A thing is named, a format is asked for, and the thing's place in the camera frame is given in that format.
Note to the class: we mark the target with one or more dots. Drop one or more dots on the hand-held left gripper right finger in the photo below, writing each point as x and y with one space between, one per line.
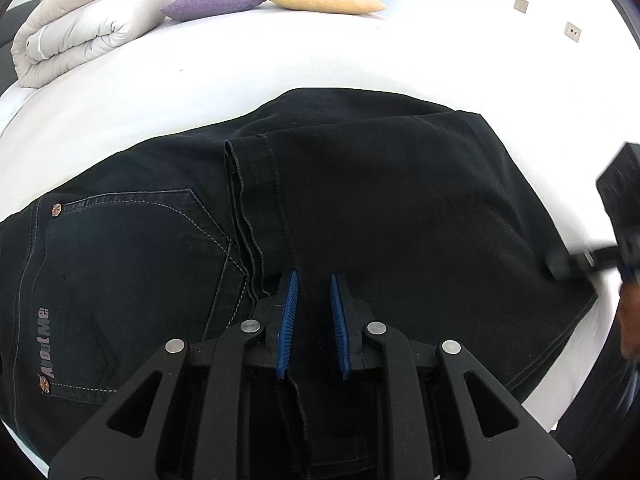
339 325

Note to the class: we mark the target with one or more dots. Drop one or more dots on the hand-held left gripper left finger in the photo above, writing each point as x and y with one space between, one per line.
287 325

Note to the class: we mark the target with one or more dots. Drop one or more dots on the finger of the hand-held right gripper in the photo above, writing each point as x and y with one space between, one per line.
575 261

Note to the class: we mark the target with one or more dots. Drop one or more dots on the black pants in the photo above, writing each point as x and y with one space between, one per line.
350 195

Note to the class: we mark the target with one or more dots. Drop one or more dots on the person's right hand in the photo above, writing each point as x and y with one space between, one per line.
631 325

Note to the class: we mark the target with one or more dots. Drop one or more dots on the person's dark trouser leg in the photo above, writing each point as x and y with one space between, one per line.
600 420

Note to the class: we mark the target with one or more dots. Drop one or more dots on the bed with white sheet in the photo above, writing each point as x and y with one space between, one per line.
350 50

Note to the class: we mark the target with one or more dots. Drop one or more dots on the purple pillow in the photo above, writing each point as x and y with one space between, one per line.
215 2

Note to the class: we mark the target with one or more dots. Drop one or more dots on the folded beige duvet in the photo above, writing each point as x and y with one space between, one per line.
80 25

